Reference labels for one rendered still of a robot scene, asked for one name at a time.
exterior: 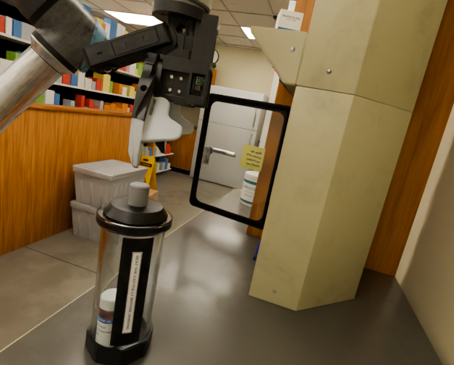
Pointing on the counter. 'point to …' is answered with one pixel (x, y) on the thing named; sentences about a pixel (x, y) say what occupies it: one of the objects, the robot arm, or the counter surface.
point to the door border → (274, 161)
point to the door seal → (201, 148)
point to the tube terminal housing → (342, 146)
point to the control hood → (282, 51)
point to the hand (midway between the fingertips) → (145, 159)
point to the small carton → (289, 20)
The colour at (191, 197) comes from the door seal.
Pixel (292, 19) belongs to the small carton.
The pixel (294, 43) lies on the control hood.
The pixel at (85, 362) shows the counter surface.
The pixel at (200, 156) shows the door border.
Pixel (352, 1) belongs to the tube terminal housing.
